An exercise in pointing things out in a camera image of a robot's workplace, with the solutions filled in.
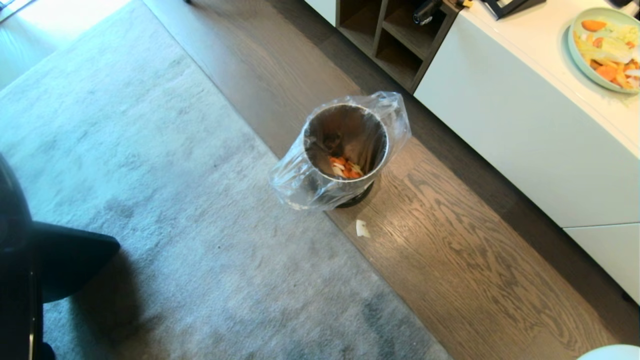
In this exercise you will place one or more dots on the metal trash bin with liner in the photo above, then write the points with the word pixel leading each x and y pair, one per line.
pixel 300 180

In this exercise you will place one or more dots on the food scraps pile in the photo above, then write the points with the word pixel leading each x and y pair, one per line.
pixel 346 168

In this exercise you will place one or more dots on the steel trash bin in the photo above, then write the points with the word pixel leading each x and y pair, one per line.
pixel 345 145

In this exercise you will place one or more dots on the black tray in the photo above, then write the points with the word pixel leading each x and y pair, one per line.
pixel 510 6

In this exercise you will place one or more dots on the vegetable scraps heap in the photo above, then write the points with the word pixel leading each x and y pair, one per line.
pixel 612 55

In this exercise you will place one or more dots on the white food scrap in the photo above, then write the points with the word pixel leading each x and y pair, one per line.
pixel 362 228

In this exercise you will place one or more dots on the brown wooden shelf unit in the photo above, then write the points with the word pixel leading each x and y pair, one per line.
pixel 390 40

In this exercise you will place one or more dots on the grey carpet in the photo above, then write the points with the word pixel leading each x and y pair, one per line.
pixel 165 220

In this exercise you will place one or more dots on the black cylindrical object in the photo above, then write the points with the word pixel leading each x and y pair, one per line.
pixel 426 12

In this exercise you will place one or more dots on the white cabinet counter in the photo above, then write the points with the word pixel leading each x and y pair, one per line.
pixel 525 130

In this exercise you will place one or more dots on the yellow small object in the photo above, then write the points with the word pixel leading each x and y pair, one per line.
pixel 465 3

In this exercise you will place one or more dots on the white sideboard cabinet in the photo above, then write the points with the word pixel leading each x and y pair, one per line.
pixel 545 125

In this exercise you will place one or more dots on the pale green plate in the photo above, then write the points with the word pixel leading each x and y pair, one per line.
pixel 575 55

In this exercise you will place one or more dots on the white cabinet door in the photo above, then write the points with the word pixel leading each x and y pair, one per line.
pixel 607 260

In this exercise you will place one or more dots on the pale round object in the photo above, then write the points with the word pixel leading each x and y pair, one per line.
pixel 612 353

